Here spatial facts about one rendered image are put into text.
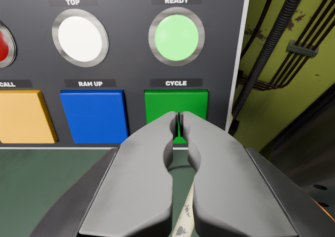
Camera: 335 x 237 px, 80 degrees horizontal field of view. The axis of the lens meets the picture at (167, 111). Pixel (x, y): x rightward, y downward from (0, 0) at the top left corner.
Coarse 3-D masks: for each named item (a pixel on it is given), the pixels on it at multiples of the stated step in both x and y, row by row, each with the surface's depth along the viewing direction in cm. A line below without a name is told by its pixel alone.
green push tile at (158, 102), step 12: (156, 96) 23; (168, 96) 23; (180, 96) 23; (192, 96) 23; (204, 96) 23; (156, 108) 24; (168, 108) 24; (180, 108) 24; (192, 108) 24; (204, 108) 24
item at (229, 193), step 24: (192, 120) 11; (192, 144) 10; (216, 144) 9; (240, 144) 9; (216, 168) 8; (240, 168) 8; (216, 192) 7; (240, 192) 7; (264, 192) 7; (216, 216) 6; (240, 216) 6; (264, 216) 6
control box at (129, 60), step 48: (0, 0) 20; (48, 0) 19; (96, 0) 19; (144, 0) 19; (192, 0) 19; (240, 0) 19; (48, 48) 22; (144, 48) 21; (240, 48) 21; (48, 96) 24; (144, 96) 24; (0, 144) 28; (48, 144) 28; (96, 144) 28
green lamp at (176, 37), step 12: (168, 24) 20; (180, 24) 20; (192, 24) 20; (156, 36) 21; (168, 36) 20; (180, 36) 20; (192, 36) 20; (168, 48) 21; (180, 48) 21; (192, 48) 21
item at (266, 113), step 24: (264, 0) 38; (312, 0) 34; (264, 24) 41; (288, 24) 39; (312, 24) 37; (264, 72) 51; (312, 72) 45; (264, 96) 57; (288, 96) 53; (312, 96) 50; (240, 120) 72; (264, 120) 66; (288, 120) 61; (264, 144) 77
